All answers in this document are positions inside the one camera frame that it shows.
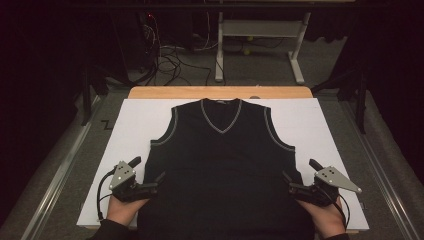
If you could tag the dark computer tower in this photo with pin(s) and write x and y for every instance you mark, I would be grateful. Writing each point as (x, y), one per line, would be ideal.
(133, 43)

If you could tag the metal floor rail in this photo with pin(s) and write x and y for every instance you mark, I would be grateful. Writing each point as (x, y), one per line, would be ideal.
(58, 180)
(383, 180)

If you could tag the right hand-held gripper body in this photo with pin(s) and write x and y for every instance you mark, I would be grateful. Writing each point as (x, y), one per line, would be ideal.
(333, 178)

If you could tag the person's left hand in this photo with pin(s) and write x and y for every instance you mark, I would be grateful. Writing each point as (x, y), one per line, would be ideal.
(125, 210)

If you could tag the white board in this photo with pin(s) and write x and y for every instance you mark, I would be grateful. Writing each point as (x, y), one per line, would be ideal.
(133, 133)

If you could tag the person's right hand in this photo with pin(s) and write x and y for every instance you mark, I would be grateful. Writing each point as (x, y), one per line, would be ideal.
(321, 216)

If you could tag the black knit vest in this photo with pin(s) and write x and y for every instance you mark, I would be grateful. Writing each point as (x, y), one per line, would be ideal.
(220, 173)

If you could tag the black metal stand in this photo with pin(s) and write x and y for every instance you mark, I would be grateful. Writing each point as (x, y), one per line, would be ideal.
(87, 96)
(360, 100)

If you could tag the white metal desk frame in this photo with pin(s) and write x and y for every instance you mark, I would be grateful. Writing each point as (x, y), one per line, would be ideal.
(260, 28)

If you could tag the yellow tennis ball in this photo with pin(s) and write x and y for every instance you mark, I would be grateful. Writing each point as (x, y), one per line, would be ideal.
(246, 52)
(249, 38)

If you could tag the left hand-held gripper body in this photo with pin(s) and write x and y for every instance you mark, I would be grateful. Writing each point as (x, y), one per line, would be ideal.
(122, 174)

